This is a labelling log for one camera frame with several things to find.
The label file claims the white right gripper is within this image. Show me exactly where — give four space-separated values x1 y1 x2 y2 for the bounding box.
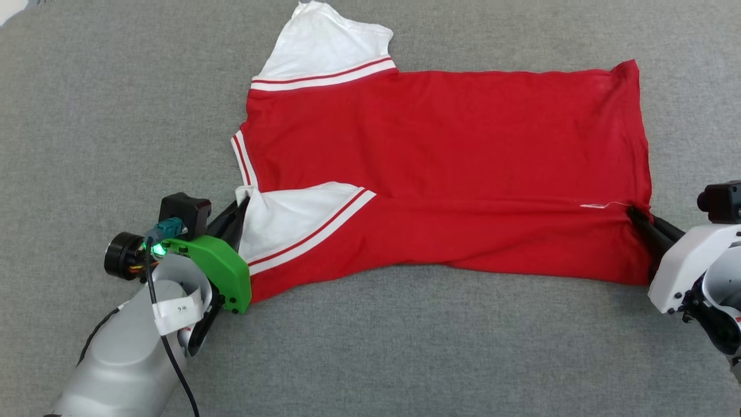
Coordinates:
626 206 741 316

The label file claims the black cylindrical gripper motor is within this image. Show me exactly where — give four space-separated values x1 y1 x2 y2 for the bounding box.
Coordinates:
104 231 152 282

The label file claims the red and white garment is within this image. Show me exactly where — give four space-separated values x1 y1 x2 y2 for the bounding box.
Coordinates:
230 0 655 305

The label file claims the white label strap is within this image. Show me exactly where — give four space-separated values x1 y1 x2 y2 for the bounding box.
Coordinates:
151 254 214 337

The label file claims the thin black cable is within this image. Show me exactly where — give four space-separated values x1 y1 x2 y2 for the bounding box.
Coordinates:
143 229 201 417

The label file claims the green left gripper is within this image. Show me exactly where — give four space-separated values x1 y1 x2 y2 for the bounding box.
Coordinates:
162 196 253 314

